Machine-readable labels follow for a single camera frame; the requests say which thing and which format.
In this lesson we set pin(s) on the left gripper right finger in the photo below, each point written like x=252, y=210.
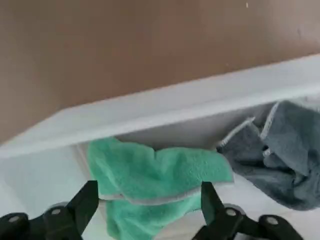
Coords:
x=225, y=225

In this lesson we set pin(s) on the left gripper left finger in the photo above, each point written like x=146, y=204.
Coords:
x=62, y=220

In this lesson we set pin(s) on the green cloth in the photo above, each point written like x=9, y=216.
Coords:
x=155, y=170

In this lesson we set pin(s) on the dark grey cloth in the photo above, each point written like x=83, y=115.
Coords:
x=287, y=155

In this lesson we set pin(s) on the translucent plastic storage box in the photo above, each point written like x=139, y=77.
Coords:
x=175, y=110

